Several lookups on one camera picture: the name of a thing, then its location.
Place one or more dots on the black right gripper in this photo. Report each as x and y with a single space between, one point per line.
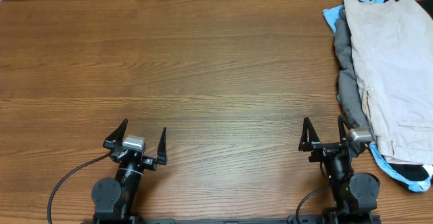
324 149

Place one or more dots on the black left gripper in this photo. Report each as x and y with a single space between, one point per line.
151 162

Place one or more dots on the beige shorts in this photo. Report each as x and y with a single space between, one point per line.
392 59

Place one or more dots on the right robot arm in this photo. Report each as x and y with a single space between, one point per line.
355 194

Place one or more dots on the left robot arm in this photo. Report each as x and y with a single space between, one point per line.
114 197

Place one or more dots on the grey garment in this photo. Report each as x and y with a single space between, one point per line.
348 89

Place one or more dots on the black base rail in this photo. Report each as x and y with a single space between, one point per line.
230 221

